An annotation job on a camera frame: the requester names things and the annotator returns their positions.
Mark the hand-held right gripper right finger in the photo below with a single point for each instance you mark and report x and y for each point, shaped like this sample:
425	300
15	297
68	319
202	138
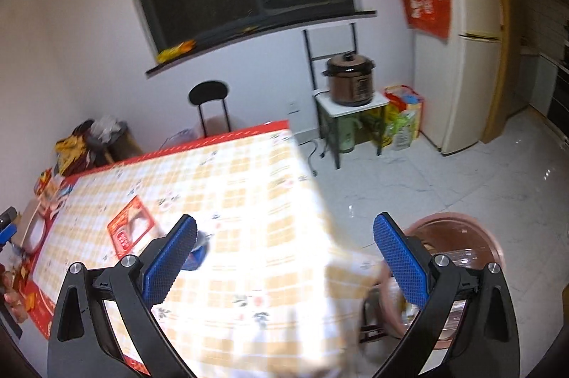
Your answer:
400	258

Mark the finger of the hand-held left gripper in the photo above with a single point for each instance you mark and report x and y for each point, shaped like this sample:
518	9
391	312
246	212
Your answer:
6	232

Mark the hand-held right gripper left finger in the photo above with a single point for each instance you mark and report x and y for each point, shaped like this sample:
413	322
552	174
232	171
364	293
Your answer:
171	255

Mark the brown plastic bin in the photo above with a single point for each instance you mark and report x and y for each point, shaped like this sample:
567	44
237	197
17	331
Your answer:
446	232

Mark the person's left hand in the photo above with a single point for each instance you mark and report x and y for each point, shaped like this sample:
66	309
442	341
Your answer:
13	298

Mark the blue tape roll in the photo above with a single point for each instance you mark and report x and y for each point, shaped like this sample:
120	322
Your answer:
201	251

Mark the white paper box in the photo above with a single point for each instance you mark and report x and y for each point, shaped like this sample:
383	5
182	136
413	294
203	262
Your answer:
39	227

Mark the checked yellow tablecloth table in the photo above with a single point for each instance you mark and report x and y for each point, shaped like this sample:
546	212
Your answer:
42	315

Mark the flat red packet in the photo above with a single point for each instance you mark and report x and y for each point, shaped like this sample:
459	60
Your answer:
131	227

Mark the red printed box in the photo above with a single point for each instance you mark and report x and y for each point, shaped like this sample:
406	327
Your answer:
48	182

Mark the yellow plaid tablecloth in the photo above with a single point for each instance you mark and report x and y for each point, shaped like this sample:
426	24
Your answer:
249	200

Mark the yellow plastic bag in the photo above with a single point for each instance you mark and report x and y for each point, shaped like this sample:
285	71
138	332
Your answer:
73	153

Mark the dark bin with plastic bag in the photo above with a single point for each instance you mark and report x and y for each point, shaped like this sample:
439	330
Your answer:
118	142

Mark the green thermos jug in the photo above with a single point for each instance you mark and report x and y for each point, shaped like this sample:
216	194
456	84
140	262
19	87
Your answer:
347	135

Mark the colourful shopping bag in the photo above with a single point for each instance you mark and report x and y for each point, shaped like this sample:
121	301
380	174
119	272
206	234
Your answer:
404	115

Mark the black metal stand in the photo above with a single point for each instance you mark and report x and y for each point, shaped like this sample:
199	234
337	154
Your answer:
329	129

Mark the black round-back chair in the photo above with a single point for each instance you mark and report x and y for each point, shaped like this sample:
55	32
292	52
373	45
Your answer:
209	93

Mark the brown pressure cooker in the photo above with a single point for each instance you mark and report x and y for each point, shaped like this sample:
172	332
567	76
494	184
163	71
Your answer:
351	80

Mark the cream refrigerator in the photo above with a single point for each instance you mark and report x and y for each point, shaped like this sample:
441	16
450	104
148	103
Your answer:
462	71

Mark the yellow packet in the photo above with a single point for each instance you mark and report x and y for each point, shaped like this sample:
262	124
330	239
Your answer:
175	51

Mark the kitchen cabinet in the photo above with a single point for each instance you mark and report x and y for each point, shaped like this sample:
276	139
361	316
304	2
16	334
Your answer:
546	71

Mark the black window sill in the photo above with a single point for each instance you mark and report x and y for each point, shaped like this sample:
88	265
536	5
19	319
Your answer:
266	33

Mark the white wall socket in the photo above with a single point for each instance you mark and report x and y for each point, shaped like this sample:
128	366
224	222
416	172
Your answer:
294	107

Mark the wooden door frame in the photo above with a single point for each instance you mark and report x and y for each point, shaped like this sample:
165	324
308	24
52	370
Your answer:
502	49

